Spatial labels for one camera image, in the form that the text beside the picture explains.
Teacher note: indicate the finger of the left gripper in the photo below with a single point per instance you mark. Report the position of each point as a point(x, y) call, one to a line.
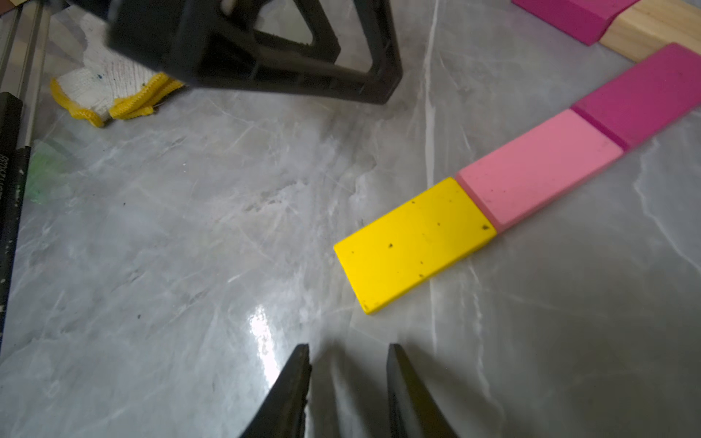
point(207, 45)

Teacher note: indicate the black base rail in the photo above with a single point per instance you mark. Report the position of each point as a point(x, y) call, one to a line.
point(24, 33)

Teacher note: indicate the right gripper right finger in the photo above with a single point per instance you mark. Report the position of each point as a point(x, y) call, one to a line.
point(412, 410)

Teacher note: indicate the magenta block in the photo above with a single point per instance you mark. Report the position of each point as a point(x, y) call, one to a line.
point(584, 20)
point(646, 98)

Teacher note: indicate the natural wood block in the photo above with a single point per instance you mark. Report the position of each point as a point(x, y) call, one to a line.
point(649, 25)

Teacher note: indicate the white work glove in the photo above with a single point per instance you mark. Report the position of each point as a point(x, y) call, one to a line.
point(109, 86)

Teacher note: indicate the light pink block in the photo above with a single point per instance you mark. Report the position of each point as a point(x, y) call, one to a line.
point(528, 173)

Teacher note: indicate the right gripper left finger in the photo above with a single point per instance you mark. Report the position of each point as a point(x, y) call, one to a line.
point(282, 413)

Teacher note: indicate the yellow block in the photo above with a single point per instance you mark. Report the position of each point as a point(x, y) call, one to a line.
point(412, 243)

